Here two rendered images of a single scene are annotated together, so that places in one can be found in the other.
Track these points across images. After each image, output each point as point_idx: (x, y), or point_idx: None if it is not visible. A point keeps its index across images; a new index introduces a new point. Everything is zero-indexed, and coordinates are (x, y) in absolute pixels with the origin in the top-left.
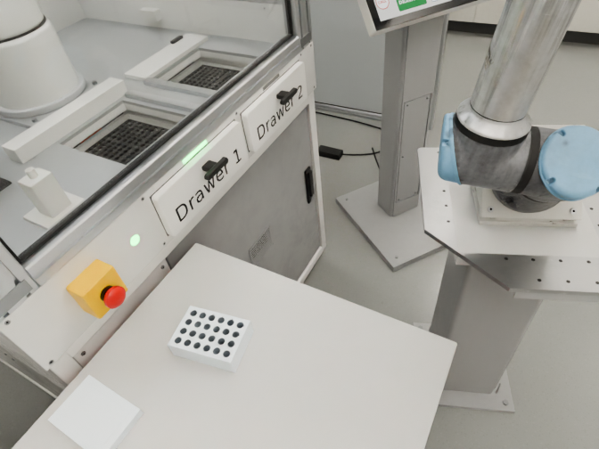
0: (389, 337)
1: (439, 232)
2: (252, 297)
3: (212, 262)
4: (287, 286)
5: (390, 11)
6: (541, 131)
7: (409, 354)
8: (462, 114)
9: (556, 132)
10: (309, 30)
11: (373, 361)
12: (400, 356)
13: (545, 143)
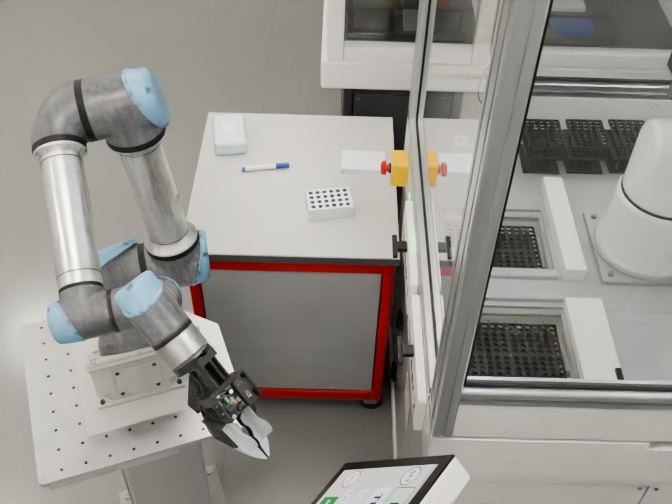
0: (221, 242)
1: (204, 325)
2: (324, 237)
3: (372, 249)
4: (304, 250)
5: (336, 486)
6: (136, 253)
7: (206, 238)
8: (192, 225)
9: (127, 245)
10: (432, 420)
11: (227, 228)
12: (211, 235)
13: (134, 241)
